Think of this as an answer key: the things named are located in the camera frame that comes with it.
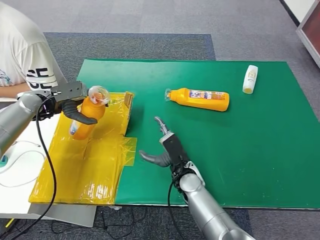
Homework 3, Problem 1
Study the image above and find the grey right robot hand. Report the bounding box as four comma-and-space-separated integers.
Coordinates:
139, 115, 191, 173

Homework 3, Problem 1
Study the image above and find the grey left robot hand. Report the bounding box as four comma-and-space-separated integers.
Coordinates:
50, 81, 99, 126

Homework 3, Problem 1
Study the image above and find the orange bottle with green label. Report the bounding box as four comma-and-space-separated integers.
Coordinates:
69, 85, 111, 141

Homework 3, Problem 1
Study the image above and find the orange bottle with clear cap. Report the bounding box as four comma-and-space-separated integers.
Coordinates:
164, 87, 230, 113

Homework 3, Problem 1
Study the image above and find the small white bottle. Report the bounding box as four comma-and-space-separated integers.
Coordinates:
242, 64, 259, 95

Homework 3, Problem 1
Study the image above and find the yellow taped cardboard sheet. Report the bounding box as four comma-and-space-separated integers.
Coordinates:
29, 92, 137, 206

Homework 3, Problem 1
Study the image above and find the person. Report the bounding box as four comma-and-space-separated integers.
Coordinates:
0, 1, 68, 99

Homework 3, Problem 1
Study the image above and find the green table mat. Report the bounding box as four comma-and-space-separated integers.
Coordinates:
76, 58, 320, 210

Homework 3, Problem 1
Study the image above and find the white cabinet with brown panel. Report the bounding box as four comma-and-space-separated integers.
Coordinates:
296, 0, 320, 69

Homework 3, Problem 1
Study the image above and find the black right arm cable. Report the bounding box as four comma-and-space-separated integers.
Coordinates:
167, 172, 187, 240

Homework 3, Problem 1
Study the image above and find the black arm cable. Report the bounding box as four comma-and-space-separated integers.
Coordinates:
167, 172, 187, 240
10, 95, 57, 240

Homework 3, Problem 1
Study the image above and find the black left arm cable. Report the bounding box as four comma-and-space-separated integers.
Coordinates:
10, 95, 57, 240

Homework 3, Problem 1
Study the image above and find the thin white cable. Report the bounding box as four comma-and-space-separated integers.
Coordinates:
12, 140, 42, 149
0, 150, 48, 189

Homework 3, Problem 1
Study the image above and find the black floor cable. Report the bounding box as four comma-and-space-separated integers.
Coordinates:
51, 205, 148, 240

